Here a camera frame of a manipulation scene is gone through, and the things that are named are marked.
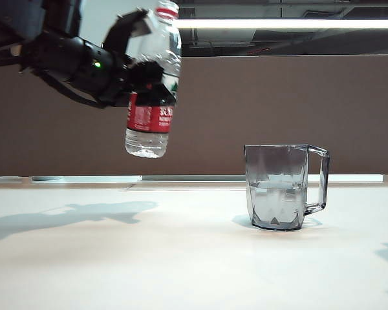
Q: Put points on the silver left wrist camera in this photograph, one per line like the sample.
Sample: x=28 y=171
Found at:
x=144 y=26

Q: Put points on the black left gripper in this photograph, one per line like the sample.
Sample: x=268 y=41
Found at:
x=118 y=87

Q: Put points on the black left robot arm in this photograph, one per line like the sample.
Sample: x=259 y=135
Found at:
x=58 y=58

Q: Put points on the long white ceiling light strip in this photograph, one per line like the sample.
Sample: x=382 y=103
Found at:
x=278 y=24

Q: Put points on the grey transparent faceted plastic mug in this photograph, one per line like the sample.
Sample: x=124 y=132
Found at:
x=275 y=181

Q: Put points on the black wrist camera mount bracket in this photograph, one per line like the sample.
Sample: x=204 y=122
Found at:
x=116 y=35

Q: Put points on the brown desk partition screen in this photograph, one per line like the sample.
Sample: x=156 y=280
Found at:
x=310 y=113

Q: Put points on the clear water bottle red label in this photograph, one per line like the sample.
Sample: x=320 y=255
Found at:
x=148 y=119

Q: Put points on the silver partition base rail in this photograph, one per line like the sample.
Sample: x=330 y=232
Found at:
x=197 y=178

